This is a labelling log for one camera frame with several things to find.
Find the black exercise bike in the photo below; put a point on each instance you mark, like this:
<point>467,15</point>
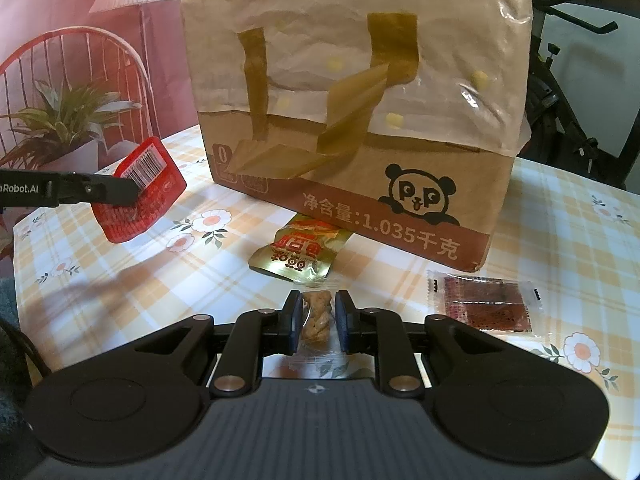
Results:
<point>582,100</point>

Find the small brown twist snack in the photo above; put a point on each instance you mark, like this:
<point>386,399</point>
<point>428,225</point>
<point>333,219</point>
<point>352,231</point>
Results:
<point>317,326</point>

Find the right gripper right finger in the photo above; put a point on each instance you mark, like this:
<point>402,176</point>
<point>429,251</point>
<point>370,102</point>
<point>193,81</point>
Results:
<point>381,334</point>

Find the gold red snack packet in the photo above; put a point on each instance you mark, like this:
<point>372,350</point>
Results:
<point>303,251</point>

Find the red printed wall curtain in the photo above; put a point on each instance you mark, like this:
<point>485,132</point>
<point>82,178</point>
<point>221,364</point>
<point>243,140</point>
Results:
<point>132,47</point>

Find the dark red clear packet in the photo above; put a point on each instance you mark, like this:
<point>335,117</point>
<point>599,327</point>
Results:
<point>493,305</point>

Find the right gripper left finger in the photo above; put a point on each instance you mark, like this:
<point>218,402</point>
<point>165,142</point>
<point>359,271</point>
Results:
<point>254,336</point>

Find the cardboard box with plastic liner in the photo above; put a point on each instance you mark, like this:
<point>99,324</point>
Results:
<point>398,120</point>

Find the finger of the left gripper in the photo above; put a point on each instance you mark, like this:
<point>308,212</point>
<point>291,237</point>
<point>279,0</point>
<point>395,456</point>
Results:
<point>97,189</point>

